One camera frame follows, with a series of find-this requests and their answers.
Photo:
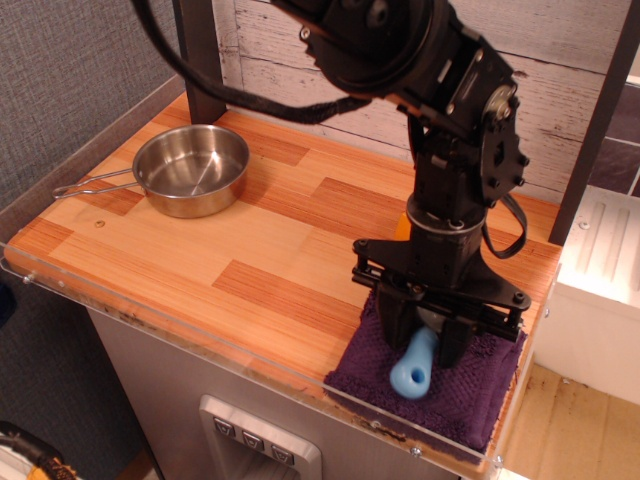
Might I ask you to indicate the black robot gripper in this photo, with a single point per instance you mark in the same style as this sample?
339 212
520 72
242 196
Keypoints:
440 269

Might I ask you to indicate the light blue plastic scoop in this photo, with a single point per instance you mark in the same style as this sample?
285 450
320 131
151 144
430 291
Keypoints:
410 377

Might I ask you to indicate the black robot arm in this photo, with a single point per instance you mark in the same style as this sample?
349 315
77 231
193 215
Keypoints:
459 96

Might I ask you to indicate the purple terry cloth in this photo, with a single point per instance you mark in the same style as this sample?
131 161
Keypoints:
461 403

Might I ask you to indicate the yellow cheese wedge toy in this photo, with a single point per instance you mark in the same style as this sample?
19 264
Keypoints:
403 228

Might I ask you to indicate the white toy sink counter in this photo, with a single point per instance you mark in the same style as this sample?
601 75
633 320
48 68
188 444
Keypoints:
589 331

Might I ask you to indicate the clear acrylic table guard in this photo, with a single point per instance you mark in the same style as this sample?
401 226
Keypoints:
294 352

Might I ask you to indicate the silver dispenser button panel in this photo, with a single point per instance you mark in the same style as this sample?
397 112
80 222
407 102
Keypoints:
244 446

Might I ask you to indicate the stainless steel toy fridge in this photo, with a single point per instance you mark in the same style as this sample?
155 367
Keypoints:
165 381

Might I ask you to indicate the stainless steel pot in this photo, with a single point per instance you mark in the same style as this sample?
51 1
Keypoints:
187 172

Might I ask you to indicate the yellow black object bottom left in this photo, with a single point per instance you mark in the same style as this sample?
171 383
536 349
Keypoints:
25 456

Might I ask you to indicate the dark right frame post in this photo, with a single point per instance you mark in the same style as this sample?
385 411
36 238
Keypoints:
615 79

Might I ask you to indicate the dark frame post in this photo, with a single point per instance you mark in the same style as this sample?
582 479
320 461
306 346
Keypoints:
615 79
198 44

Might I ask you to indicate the grey metal side rail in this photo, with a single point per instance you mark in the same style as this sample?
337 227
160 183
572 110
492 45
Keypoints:
38 194

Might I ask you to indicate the dark left frame post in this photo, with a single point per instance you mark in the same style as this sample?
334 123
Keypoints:
198 44

